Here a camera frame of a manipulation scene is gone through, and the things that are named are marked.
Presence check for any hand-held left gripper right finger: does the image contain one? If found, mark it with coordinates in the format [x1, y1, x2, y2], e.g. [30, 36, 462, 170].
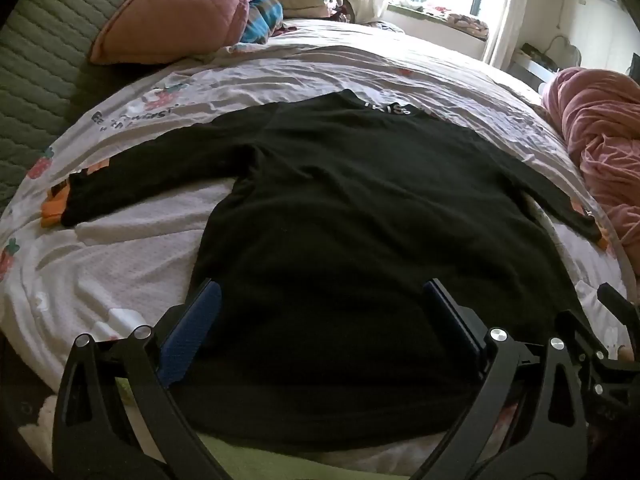
[419, 278, 589, 480]

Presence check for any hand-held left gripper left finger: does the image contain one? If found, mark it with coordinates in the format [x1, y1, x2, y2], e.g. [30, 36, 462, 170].
[52, 279, 223, 480]

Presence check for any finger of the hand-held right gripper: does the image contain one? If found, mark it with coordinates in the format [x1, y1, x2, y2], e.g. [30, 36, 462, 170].
[556, 309, 640, 428]
[597, 283, 640, 328]

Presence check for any black sweater with orange print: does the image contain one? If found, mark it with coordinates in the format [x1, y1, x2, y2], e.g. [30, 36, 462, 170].
[40, 89, 612, 453]

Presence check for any printed white bed sheet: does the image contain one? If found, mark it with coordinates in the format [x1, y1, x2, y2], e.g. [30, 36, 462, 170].
[0, 19, 640, 466]

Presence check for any light green cloth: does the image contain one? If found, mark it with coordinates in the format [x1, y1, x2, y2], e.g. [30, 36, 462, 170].
[112, 377, 441, 480]

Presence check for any pink blanket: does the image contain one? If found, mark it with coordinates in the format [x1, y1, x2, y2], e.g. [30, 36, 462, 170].
[542, 66, 640, 276]

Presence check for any white side table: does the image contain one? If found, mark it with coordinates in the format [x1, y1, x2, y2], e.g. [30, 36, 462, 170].
[509, 35, 586, 96]

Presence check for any patterned folded cloth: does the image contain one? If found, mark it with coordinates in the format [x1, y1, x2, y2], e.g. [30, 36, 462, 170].
[444, 11, 489, 37]

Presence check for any green windowsill mat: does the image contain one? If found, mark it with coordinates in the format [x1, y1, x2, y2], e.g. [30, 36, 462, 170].
[386, 2, 489, 42]

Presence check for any grey quilted headboard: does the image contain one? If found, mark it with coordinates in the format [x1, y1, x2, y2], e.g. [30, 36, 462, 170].
[0, 0, 176, 213]

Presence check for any pink quilted pillow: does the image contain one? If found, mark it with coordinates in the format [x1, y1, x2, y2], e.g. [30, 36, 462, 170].
[90, 0, 275, 66]

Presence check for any blue plaid cloth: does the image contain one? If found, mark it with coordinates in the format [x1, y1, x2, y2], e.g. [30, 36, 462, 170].
[240, 0, 286, 46]

